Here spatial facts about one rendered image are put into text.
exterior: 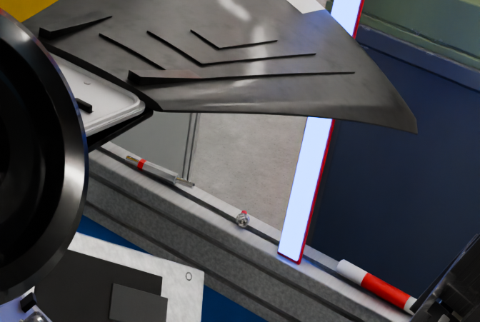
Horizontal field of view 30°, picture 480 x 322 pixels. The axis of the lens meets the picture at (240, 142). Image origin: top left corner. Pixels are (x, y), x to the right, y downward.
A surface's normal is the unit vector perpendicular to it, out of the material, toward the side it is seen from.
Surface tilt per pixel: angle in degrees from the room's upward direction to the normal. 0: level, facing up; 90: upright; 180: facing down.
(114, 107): 6
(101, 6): 2
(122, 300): 50
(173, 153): 90
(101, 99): 6
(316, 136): 90
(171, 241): 90
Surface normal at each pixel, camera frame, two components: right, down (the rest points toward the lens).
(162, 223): -0.54, 0.38
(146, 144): 0.83, 0.40
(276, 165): 0.15, -0.83
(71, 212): 0.54, -0.35
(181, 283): 0.73, -0.22
